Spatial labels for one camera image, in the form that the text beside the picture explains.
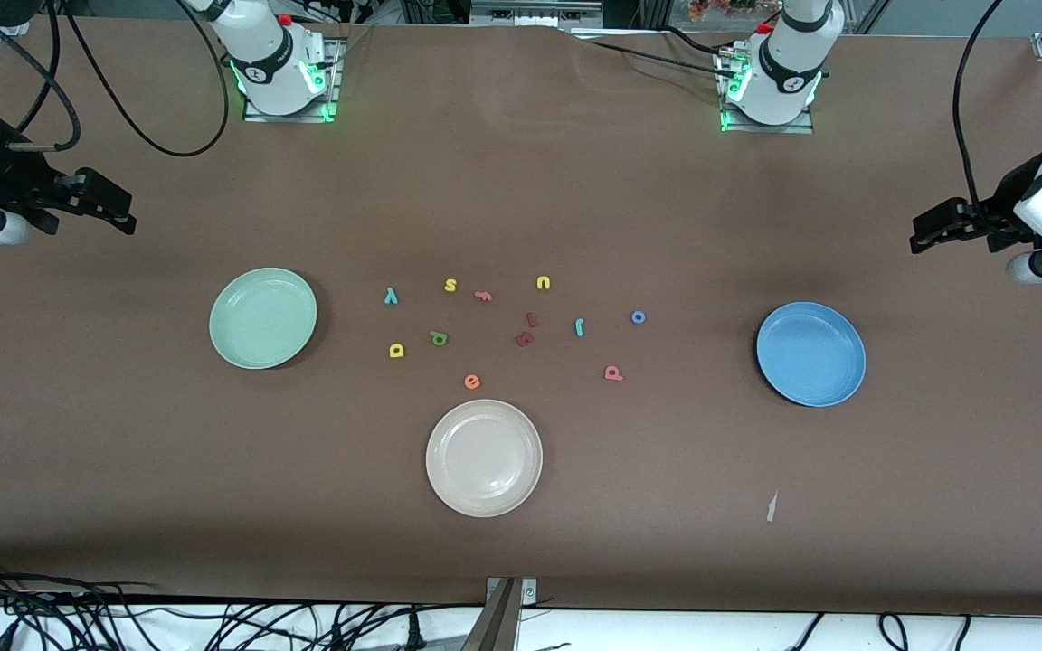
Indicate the small grey paper scrap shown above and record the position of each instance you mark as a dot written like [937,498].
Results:
[772,508]

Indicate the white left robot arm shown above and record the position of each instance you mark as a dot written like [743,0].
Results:
[783,81]

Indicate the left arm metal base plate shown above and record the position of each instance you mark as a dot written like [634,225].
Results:
[806,125]

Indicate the pale green plate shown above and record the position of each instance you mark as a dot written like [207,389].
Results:
[263,318]

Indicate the orange artificial flowers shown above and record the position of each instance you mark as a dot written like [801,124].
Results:
[720,7]

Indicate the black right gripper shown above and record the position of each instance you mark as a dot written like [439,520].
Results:
[7,179]

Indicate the grey metal pole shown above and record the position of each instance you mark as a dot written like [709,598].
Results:
[494,626]

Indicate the beige plate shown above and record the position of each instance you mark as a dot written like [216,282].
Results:
[484,458]

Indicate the grey box behind table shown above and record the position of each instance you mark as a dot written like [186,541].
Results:
[535,11]

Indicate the salmon foam letter p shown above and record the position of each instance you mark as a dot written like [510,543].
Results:
[612,372]

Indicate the grey metal table bracket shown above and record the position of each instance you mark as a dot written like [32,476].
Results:
[528,592]

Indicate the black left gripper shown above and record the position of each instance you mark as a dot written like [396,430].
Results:
[994,213]

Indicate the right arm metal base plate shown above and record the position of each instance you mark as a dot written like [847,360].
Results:
[326,99]

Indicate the blue plate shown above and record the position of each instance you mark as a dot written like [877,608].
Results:
[810,354]

